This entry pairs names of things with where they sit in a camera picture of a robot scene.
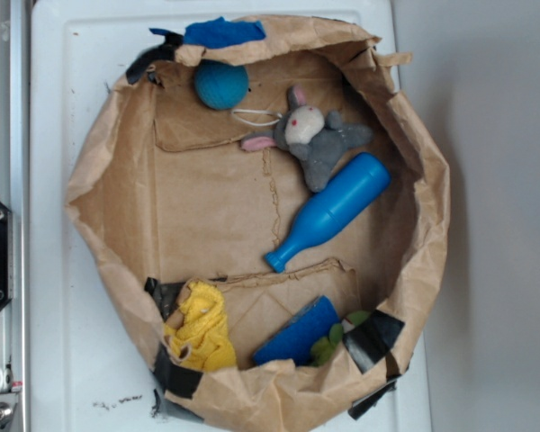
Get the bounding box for blue plastic bottle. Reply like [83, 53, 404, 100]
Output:
[265, 153, 392, 273]

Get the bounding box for grey plush bunny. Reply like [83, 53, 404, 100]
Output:
[240, 85, 374, 193]

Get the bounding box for yellow cloth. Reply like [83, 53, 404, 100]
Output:
[164, 279, 237, 372]

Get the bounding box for green plush toy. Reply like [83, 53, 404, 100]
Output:
[310, 310, 371, 367]

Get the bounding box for brown paper bag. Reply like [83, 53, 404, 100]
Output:
[66, 15, 450, 431]

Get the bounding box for blue sponge block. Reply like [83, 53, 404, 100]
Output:
[253, 296, 339, 365]

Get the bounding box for blue ball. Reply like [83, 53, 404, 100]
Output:
[194, 61, 249, 110]

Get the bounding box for aluminium frame rail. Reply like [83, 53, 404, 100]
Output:
[0, 1, 32, 431]

